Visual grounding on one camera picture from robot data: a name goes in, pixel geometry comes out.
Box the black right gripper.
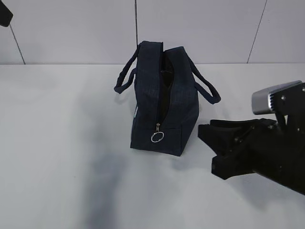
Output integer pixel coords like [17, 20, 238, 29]
[197, 115, 305, 194]

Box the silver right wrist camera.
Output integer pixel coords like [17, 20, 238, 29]
[251, 80, 305, 115]

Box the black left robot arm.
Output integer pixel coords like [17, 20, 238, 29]
[0, 1, 13, 27]

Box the dark blue lunch bag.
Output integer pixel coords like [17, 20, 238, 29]
[114, 41, 221, 156]

